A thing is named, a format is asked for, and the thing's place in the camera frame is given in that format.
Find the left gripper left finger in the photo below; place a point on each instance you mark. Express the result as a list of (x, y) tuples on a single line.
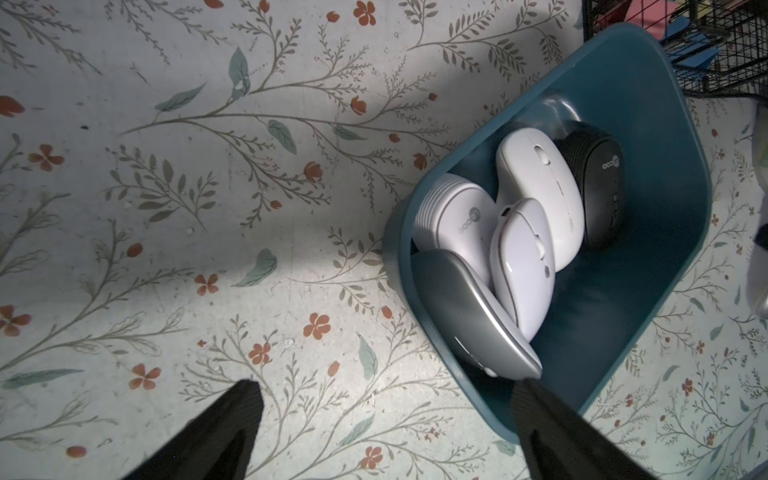
[(217, 444)]

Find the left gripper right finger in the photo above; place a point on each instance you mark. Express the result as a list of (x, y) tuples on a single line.
[(559, 444)]

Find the silver grey slim mouse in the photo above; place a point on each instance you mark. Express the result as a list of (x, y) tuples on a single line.
[(470, 319)]

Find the white small mouse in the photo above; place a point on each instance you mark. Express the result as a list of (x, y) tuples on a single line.
[(523, 264)]

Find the white ribbed logo mouse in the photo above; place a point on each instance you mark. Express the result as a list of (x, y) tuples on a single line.
[(460, 216)]

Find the white scroll wheel mouse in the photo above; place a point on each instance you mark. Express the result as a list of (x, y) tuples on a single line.
[(530, 165)]

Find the black ribbed logo mouse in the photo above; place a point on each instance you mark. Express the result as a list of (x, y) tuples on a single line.
[(596, 161)]

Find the teal plastic storage box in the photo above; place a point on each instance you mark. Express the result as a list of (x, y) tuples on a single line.
[(622, 83)]

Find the black wire desk organizer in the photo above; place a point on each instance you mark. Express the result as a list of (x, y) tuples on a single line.
[(717, 48)]

